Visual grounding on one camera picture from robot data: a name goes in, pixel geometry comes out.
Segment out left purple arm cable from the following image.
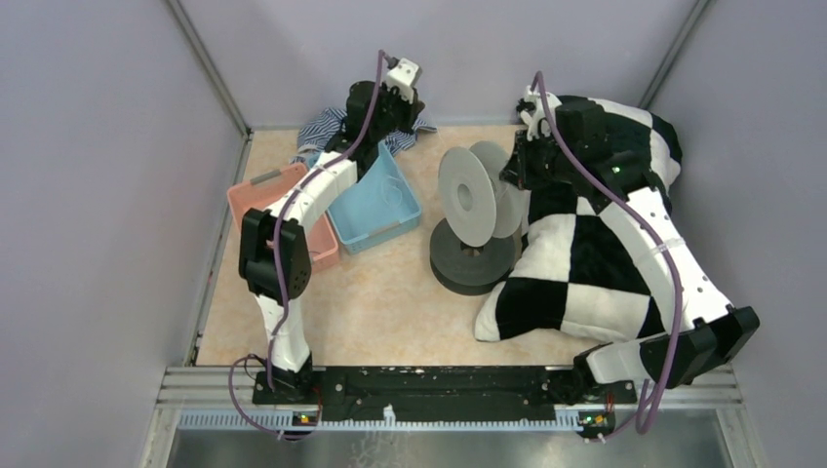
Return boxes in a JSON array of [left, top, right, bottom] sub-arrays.
[[227, 49, 395, 443]]

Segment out grey cable spool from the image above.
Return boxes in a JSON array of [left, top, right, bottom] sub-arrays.
[[438, 140, 529, 247]]

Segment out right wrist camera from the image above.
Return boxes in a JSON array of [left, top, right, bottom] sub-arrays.
[[517, 86, 562, 141]]

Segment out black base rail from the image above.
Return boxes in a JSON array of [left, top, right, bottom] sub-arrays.
[[252, 366, 638, 422]]

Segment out pink perforated plastic basket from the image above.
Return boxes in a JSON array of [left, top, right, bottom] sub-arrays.
[[226, 162, 342, 274]]

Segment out blue perforated plastic basket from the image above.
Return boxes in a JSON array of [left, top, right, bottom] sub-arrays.
[[319, 143, 422, 255]]

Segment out black cable spool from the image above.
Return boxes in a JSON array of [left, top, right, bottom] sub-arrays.
[[429, 218, 517, 296]]

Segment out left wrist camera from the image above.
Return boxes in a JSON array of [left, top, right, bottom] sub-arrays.
[[383, 58, 422, 104]]

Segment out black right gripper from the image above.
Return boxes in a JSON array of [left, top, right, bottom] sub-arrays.
[[499, 126, 577, 192]]

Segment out black white checkered pillow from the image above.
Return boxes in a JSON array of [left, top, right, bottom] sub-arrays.
[[473, 95, 684, 343]]

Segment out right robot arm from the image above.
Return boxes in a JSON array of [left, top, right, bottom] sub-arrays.
[[475, 96, 760, 402]]

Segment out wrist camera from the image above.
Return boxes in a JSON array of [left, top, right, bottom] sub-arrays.
[[517, 86, 562, 141], [383, 58, 422, 104]]

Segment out blue white striped cloth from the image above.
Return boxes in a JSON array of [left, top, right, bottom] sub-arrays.
[[290, 106, 439, 164]]

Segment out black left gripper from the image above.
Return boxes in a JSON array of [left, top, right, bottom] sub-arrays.
[[369, 80, 422, 141]]

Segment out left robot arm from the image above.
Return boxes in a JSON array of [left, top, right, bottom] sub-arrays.
[[238, 80, 425, 403]]

